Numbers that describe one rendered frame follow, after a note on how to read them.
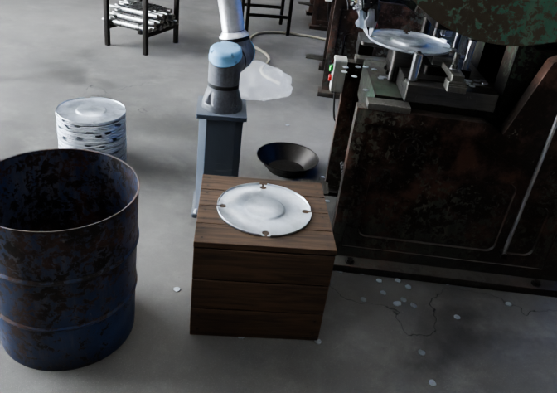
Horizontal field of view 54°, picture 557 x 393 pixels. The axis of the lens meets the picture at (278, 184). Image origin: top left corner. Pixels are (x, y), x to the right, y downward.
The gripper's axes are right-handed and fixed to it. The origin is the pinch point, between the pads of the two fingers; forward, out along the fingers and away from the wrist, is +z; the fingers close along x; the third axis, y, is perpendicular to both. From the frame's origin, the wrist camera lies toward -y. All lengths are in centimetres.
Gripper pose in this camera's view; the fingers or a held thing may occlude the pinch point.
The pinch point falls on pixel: (370, 32)
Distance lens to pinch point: 202.0
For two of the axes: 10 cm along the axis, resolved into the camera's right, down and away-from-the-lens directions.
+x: 7.0, 1.2, -7.0
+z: 1.2, 9.5, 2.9
